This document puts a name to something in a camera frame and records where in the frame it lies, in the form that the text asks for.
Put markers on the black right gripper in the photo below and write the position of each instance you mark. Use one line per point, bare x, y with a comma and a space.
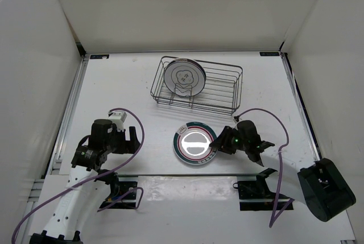
222, 143

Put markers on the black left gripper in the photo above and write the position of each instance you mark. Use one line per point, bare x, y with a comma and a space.
129, 147

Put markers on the green red rimmed plate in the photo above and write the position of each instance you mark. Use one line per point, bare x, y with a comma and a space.
191, 144

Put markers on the metal wire dish rack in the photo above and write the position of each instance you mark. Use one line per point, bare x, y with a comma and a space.
221, 95

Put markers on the white plate green line rim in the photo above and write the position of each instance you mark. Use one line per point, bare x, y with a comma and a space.
184, 77

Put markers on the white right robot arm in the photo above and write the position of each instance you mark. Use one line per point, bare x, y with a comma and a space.
317, 184

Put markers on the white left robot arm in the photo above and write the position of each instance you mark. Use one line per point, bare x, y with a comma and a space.
89, 185

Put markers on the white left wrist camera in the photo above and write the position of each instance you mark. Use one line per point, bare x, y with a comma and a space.
118, 118

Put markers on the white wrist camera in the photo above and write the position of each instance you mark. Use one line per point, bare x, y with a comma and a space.
118, 118
237, 118

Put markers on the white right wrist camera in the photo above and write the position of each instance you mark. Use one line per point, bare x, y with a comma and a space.
237, 118

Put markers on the aluminium front rail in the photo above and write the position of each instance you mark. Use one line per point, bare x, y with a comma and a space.
189, 174

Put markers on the aluminium rail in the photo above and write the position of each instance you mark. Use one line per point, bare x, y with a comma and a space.
56, 156
301, 106
189, 174

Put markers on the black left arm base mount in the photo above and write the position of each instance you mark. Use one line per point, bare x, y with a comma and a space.
119, 191

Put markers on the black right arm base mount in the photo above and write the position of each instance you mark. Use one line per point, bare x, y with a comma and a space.
253, 192

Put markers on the aluminium left side rail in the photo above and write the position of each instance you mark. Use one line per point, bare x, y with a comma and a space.
56, 156

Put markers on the aluminium right side rail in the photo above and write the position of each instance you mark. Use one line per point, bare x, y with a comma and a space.
301, 106

